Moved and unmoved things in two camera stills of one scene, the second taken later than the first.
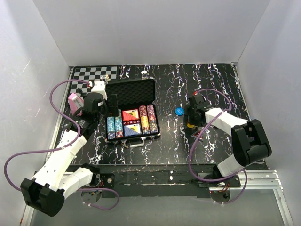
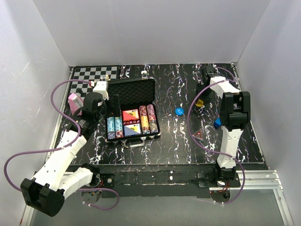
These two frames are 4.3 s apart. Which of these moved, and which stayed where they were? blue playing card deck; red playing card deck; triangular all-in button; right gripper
Moved: right gripper
Stayed: blue playing card deck; red playing card deck; triangular all-in button
